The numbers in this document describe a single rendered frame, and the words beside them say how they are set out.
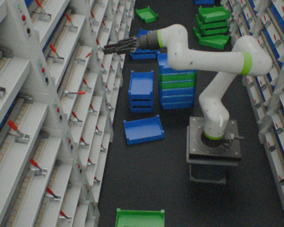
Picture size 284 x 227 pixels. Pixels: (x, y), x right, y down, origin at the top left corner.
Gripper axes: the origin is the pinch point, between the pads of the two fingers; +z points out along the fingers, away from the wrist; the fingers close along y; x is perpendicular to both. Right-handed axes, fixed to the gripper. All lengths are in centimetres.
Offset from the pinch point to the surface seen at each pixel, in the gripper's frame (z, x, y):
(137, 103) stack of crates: 13, -87, 52
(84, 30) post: 16.3, 4.3, 17.7
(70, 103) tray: 16.9, -5.8, -31.6
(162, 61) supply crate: -13, -62, 72
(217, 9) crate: -71, -87, 194
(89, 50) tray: 17.1, -5.8, 13.6
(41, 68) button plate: 9, 25, -48
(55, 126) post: 15, 1, -52
